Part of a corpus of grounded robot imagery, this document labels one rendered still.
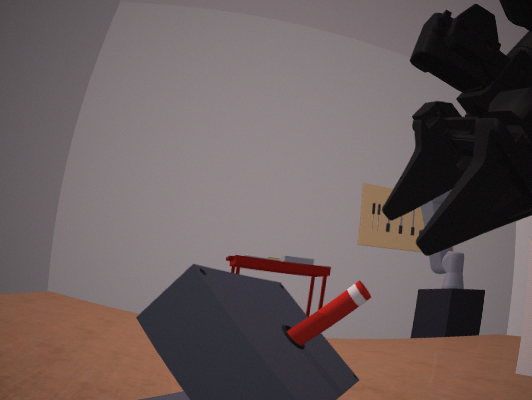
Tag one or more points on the red peg with white band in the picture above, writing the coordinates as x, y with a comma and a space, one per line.
325, 317

